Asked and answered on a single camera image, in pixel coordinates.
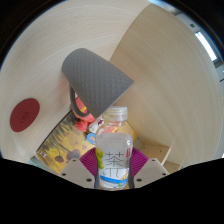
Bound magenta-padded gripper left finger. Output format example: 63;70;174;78
59;147;99;190

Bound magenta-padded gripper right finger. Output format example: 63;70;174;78
128;146;170;190

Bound clear plastic drink bottle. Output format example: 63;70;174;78
94;105;134;190

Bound yellow poppy flower painting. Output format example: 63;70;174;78
34;111;138;175

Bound red plush tiger toy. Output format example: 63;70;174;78
69;96;101;144

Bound flat round red coaster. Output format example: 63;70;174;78
9;97;41;133

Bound grey textured mug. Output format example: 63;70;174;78
61;47;135;125

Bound white ceiling light panel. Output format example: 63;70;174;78
194;30;218;63

